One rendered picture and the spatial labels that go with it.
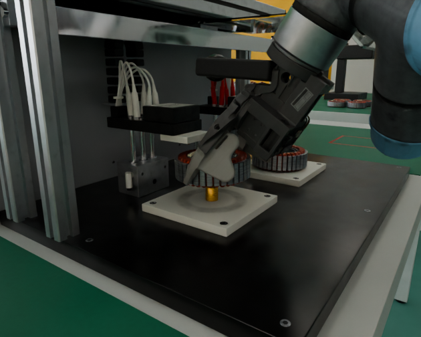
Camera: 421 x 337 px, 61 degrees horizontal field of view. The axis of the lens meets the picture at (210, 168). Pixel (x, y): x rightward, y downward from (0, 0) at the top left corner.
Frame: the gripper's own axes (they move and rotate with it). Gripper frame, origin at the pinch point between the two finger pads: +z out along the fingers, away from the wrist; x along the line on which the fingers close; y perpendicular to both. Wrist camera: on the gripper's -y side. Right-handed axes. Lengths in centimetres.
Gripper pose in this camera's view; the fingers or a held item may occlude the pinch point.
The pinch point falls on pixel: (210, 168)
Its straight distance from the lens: 53.2
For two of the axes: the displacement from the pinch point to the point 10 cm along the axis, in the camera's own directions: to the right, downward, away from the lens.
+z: -4.4, 7.3, 5.3
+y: 6.9, 6.5, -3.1
